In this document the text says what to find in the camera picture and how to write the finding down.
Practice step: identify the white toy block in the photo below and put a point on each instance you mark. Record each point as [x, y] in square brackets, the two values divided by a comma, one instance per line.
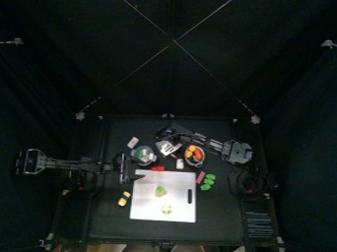
[180, 164]
[133, 142]

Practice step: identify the light wooden knife block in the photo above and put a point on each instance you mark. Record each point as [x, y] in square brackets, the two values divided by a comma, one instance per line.
[165, 151]

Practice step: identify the yellow toy food piece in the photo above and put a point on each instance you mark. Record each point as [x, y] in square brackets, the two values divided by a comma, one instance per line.
[189, 153]

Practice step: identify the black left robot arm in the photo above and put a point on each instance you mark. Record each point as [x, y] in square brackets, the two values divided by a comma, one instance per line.
[66, 163]

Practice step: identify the yellow toy block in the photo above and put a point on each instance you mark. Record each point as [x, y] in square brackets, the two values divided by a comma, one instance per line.
[123, 202]
[127, 194]

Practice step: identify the orange toy food piece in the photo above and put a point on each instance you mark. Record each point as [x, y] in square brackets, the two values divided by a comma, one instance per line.
[199, 154]

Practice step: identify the grey toy pot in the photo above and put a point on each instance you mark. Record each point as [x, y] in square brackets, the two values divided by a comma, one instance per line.
[144, 160]

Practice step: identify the green star fruit slice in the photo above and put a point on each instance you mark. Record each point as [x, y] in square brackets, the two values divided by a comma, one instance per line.
[161, 191]

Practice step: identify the green toy leaf piece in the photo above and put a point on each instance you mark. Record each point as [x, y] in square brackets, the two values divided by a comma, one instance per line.
[211, 176]
[209, 181]
[205, 187]

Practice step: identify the green white toy food piece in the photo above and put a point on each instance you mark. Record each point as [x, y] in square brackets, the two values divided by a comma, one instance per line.
[141, 154]

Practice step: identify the dark red toy block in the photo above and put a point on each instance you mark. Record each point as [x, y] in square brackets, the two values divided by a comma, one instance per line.
[201, 177]

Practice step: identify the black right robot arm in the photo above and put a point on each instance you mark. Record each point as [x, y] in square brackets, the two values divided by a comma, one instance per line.
[235, 152]

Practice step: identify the white cutting board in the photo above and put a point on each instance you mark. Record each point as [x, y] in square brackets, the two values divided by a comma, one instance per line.
[149, 203]

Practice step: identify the small red toy block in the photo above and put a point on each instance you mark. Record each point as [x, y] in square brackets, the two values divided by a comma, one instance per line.
[159, 168]

